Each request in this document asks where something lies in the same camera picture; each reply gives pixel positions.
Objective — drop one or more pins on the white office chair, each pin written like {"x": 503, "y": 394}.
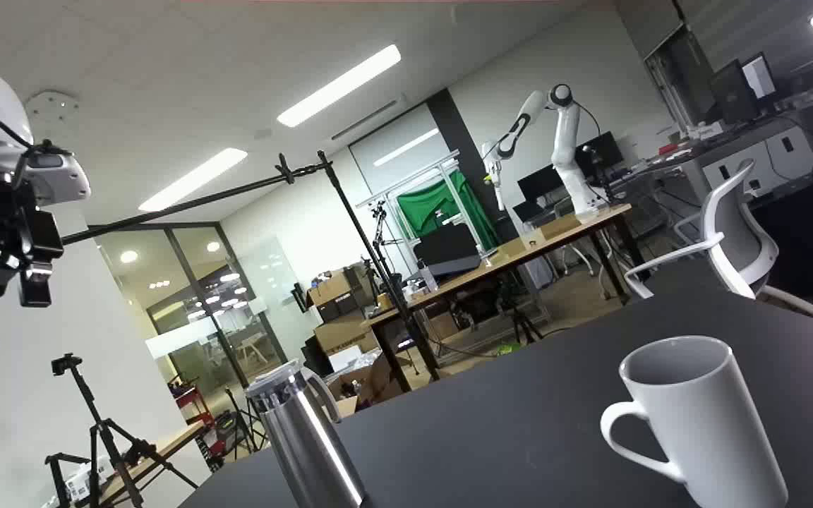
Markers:
{"x": 735, "y": 241}

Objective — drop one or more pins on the long ceiling light panel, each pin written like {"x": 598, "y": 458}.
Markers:
{"x": 341, "y": 85}
{"x": 196, "y": 179}

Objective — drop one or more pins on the lit computer monitor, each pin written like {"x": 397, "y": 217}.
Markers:
{"x": 760, "y": 76}

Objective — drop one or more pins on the black tripod with camera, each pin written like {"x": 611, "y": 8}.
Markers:
{"x": 100, "y": 440}

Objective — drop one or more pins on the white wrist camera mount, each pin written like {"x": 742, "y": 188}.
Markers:
{"x": 55, "y": 173}

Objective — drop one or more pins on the round ceiling smoke detector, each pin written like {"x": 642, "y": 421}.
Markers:
{"x": 53, "y": 107}

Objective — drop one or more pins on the long wooden table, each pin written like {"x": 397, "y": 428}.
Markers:
{"x": 509, "y": 256}

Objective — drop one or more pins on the dark computer monitor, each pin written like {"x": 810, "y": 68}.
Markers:
{"x": 732, "y": 91}

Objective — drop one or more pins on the silver metal cup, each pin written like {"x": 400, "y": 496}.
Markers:
{"x": 309, "y": 442}

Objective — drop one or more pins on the white ceramic mug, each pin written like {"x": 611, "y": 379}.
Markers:
{"x": 707, "y": 425}

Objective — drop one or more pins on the white drawer cabinet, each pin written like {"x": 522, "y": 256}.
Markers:
{"x": 764, "y": 159}

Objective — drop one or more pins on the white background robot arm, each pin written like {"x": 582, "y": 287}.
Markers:
{"x": 565, "y": 150}

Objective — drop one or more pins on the cardboard box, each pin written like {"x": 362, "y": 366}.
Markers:
{"x": 342, "y": 335}
{"x": 338, "y": 287}

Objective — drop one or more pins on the green screen backdrop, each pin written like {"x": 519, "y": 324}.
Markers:
{"x": 444, "y": 207}

